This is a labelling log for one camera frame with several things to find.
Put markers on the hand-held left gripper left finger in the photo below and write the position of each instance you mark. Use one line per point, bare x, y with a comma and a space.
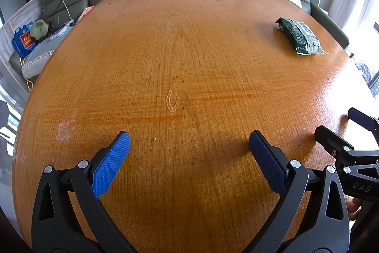
111, 162

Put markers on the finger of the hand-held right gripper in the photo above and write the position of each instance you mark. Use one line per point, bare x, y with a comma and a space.
362, 119
331, 140

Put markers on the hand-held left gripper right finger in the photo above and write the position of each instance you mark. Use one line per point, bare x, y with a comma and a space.
268, 164

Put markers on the person's right hand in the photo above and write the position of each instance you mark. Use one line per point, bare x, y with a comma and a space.
354, 208

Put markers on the green snack packet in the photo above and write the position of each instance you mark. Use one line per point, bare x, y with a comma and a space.
300, 36

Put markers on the grey quilted sofa cover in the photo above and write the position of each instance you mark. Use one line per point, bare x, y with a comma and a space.
38, 56

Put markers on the clear plastic package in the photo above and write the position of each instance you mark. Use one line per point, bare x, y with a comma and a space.
60, 30

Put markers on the blue shopping bag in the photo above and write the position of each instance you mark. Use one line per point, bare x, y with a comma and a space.
23, 41

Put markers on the green hat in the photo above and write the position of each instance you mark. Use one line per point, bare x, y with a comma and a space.
41, 29

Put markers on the pink plush toy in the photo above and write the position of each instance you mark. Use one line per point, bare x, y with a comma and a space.
86, 12

